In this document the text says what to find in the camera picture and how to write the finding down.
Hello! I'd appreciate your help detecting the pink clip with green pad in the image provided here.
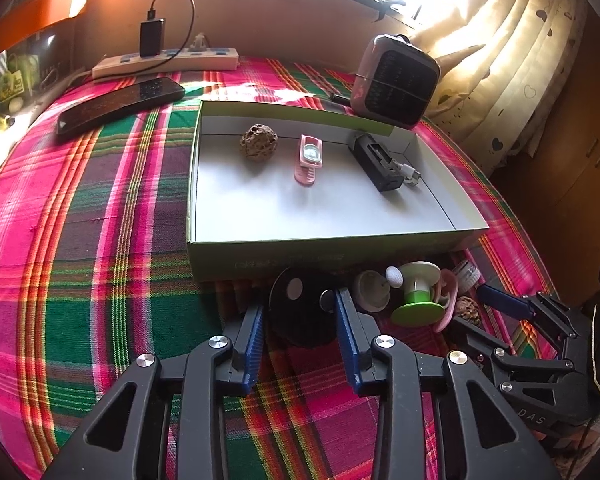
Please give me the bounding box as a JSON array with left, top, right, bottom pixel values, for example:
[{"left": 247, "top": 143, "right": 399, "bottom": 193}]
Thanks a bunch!
[{"left": 432, "top": 269, "right": 461, "bottom": 333}]

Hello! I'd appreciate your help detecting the black charging cable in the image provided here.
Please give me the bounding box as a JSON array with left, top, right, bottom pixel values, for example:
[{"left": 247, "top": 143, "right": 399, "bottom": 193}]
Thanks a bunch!
[{"left": 147, "top": 0, "right": 196, "bottom": 73}]

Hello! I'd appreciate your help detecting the black battery charger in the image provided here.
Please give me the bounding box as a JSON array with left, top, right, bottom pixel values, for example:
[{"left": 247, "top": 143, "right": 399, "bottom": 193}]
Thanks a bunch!
[{"left": 348, "top": 134, "right": 406, "bottom": 193}]

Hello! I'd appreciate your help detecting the green white spool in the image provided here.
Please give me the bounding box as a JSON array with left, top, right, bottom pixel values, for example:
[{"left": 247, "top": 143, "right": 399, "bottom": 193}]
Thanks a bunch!
[{"left": 391, "top": 261, "right": 443, "bottom": 327}]

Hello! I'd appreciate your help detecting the white ribbed cap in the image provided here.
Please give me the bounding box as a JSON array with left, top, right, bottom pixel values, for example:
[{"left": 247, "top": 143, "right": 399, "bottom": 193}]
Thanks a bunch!
[{"left": 452, "top": 260, "right": 481, "bottom": 292}]

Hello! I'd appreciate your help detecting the orange plastic tray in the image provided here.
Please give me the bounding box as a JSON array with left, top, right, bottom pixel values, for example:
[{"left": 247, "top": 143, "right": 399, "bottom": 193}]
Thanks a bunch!
[{"left": 0, "top": 0, "right": 91, "bottom": 53}]

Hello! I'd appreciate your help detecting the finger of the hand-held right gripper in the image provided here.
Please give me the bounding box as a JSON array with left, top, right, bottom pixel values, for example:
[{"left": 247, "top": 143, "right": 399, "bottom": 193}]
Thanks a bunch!
[
  {"left": 477, "top": 284, "right": 588, "bottom": 356},
  {"left": 447, "top": 316, "right": 576, "bottom": 396}
]

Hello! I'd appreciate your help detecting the black window latch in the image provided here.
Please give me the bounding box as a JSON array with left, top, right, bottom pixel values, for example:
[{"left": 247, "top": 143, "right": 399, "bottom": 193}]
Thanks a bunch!
[{"left": 372, "top": 0, "right": 408, "bottom": 23}]

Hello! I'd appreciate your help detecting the black disc with white dots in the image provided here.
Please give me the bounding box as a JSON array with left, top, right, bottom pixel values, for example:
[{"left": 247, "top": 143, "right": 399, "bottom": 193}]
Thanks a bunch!
[{"left": 267, "top": 267, "right": 348, "bottom": 348}]

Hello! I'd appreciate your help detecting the short white USB cable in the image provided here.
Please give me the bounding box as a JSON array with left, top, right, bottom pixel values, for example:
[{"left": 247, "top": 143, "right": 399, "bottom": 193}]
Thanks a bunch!
[{"left": 390, "top": 156, "right": 423, "bottom": 188}]

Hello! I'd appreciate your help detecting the large brown carved walnut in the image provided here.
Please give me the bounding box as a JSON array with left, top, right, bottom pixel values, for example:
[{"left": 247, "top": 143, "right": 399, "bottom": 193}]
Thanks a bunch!
[{"left": 240, "top": 124, "right": 279, "bottom": 162}]

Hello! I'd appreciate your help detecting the brown wooden cabinet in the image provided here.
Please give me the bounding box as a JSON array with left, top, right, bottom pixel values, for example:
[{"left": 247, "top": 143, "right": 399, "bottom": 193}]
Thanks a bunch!
[{"left": 490, "top": 10, "right": 600, "bottom": 241}]

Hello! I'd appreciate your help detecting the beige power strip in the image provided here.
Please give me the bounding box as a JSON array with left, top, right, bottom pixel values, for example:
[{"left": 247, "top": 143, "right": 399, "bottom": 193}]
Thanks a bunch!
[{"left": 91, "top": 47, "right": 240, "bottom": 80}]

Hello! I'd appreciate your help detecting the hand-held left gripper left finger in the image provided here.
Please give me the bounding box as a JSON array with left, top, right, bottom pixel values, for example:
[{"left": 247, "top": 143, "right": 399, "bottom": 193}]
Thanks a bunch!
[{"left": 40, "top": 302, "right": 266, "bottom": 480}]

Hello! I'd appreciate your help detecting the black plug adapter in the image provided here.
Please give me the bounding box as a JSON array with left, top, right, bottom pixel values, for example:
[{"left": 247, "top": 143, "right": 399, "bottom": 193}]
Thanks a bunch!
[{"left": 139, "top": 17, "right": 166, "bottom": 58}]

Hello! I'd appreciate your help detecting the small pink grey heater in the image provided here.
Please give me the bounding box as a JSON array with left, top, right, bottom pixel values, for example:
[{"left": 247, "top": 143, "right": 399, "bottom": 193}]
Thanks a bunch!
[{"left": 351, "top": 34, "right": 441, "bottom": 130}]

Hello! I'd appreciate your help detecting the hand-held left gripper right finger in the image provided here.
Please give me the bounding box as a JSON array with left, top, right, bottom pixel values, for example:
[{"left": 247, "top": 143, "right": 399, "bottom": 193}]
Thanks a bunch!
[{"left": 334, "top": 287, "right": 551, "bottom": 480}]

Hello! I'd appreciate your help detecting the cream heart-print curtain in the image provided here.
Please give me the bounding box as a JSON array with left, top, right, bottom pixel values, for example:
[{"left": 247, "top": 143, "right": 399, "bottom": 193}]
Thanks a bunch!
[{"left": 420, "top": 0, "right": 588, "bottom": 171}]

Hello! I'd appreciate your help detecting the pink clip with clear lens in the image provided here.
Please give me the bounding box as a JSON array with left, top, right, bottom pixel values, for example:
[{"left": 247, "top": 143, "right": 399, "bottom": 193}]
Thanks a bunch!
[{"left": 294, "top": 135, "right": 324, "bottom": 187}]

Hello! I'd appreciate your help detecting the black smartphone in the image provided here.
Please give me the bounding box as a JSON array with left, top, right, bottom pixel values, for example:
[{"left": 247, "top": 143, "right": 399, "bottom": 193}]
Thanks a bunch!
[{"left": 56, "top": 76, "right": 186, "bottom": 138}]

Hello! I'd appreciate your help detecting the beige cup with white ball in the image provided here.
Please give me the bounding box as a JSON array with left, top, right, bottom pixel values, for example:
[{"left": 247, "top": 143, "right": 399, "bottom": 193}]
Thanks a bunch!
[{"left": 352, "top": 266, "right": 406, "bottom": 313}]

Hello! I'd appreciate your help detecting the green label jar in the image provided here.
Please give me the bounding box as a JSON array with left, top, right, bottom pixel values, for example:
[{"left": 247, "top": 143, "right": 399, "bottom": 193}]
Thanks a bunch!
[{"left": 0, "top": 55, "right": 36, "bottom": 116}]

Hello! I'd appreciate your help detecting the green white cardboard box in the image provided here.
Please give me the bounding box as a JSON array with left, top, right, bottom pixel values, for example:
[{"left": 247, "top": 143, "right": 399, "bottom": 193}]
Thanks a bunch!
[{"left": 186, "top": 100, "right": 491, "bottom": 281}]

